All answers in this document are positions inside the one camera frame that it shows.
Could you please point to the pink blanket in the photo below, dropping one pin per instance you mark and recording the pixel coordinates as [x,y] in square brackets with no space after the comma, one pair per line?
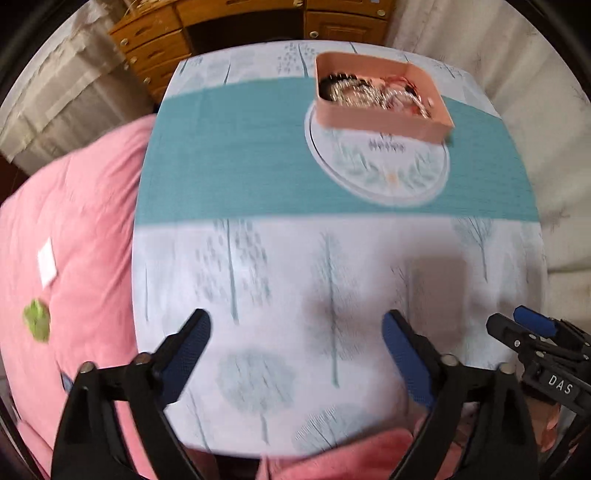
[83,207]

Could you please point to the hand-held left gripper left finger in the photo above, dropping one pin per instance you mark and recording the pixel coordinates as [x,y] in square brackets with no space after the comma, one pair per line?
[184,355]

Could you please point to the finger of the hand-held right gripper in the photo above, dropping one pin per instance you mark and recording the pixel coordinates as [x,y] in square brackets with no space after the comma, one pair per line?
[535,318]
[508,331]

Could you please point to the white paper slip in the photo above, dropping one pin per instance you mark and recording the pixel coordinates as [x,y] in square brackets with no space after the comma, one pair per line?
[47,263]

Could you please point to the lace cloth covered cabinet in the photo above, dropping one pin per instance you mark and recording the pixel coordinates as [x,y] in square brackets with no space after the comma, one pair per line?
[60,92]

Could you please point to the tree print tablecloth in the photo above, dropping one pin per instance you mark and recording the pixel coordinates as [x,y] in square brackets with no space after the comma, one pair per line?
[277,184]

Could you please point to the wooden desk with drawers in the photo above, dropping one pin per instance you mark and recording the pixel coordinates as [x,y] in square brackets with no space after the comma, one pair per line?
[152,41]

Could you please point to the pink plastic tray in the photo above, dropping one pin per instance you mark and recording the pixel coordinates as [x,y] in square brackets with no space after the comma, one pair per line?
[369,122]

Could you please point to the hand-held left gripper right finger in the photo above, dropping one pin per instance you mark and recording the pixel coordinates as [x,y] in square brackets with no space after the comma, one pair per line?
[408,357]

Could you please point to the jewellery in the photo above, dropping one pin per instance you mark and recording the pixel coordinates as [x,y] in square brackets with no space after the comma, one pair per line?
[358,94]

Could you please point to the pink fleece pants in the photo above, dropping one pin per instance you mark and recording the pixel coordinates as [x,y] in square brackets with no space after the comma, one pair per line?
[332,457]

